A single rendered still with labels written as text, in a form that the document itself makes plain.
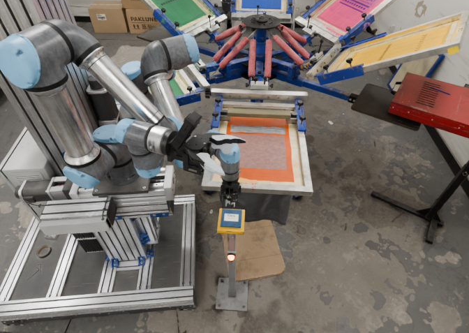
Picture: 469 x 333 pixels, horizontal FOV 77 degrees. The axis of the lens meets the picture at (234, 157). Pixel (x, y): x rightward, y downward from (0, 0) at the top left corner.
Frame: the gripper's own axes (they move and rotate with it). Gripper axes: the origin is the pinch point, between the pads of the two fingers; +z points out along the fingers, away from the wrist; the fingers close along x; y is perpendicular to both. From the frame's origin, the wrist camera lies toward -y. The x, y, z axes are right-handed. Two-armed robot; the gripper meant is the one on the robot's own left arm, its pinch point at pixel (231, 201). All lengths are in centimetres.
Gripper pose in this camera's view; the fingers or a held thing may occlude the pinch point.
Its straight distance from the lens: 137.0
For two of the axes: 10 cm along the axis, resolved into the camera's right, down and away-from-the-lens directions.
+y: -0.7, 7.0, -7.1
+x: 10.0, 0.5, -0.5
